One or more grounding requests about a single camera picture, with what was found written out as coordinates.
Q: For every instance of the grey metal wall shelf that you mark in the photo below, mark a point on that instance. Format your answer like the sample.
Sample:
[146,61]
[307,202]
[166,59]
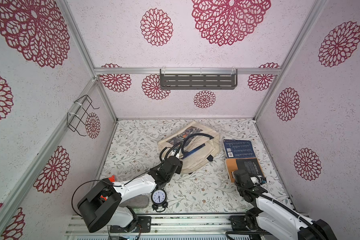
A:
[169,81]

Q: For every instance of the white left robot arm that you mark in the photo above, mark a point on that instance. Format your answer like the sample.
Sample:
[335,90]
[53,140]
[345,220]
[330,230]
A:
[101,205]

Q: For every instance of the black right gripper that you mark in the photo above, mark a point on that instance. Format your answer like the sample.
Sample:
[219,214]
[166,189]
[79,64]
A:
[240,174]

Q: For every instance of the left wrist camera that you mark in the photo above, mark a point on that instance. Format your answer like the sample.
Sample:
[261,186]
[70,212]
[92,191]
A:
[176,152]

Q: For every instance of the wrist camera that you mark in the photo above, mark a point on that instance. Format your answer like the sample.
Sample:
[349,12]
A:
[258,180]
[176,152]

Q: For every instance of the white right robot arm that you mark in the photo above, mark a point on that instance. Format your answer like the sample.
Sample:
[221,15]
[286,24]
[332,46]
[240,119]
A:
[271,217]

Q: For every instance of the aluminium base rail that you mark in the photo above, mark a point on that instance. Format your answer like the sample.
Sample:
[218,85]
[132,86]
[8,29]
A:
[165,224]

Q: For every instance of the blue books in bag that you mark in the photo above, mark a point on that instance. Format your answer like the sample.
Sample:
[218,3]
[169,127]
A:
[186,154]

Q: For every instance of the orange spine book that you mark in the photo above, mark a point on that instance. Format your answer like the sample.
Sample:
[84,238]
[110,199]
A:
[251,165]

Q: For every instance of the grey sponge block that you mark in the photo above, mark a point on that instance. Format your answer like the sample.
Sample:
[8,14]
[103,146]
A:
[138,202]

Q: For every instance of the black wire wall rack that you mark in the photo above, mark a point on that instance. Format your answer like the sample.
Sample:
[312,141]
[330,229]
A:
[84,121]

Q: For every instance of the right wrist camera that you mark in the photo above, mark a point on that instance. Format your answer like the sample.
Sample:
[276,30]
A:
[258,180]

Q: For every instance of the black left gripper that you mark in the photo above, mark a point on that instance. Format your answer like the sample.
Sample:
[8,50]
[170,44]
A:
[179,170]

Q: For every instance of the black analog alarm clock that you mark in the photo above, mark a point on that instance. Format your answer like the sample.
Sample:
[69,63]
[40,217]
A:
[159,200]

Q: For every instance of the beige canvas tote bag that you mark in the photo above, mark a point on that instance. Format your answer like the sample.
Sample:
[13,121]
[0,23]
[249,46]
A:
[197,144]

